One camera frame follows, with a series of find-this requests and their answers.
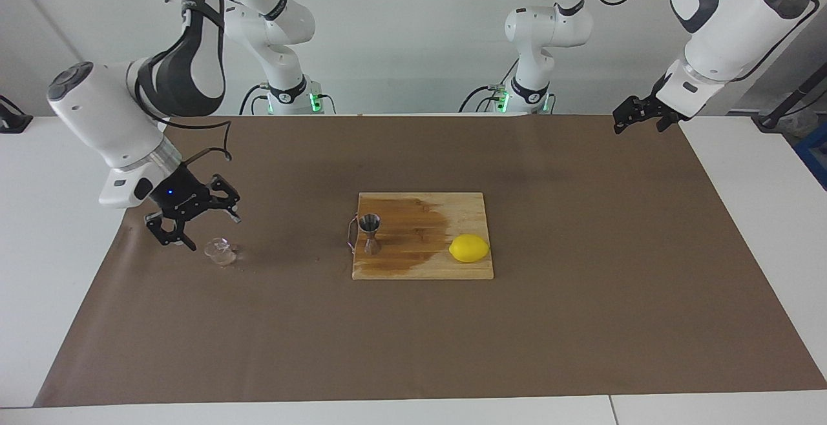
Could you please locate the wooden cutting board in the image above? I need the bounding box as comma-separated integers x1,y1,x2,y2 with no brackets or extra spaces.
347,192,495,281

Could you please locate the steel double jigger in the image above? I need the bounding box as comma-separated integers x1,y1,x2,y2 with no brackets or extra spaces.
359,213,382,256

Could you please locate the small clear glass cup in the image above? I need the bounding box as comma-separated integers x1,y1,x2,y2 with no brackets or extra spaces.
204,238,238,267

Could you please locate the brown paper table mat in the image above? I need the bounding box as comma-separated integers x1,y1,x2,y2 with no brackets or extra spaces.
32,114,827,408

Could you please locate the black stand pole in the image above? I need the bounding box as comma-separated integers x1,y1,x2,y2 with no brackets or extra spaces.
753,60,827,132

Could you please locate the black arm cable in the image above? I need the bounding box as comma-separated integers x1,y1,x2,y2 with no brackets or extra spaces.
585,0,821,83
162,0,235,167

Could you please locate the black table clamp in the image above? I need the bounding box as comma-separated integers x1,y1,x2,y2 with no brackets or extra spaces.
0,94,34,134

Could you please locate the grey plastic bag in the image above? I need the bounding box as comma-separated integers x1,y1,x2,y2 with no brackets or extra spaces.
766,107,816,140

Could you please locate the yellow lemon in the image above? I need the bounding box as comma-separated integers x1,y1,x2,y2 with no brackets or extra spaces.
448,233,490,264

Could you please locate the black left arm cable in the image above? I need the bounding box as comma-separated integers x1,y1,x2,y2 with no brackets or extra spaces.
585,0,821,83

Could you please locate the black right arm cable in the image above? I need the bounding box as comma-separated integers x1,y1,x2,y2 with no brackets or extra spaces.
162,0,235,167

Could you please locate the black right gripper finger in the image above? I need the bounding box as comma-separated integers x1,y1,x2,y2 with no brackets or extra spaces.
143,211,198,253
208,174,244,224

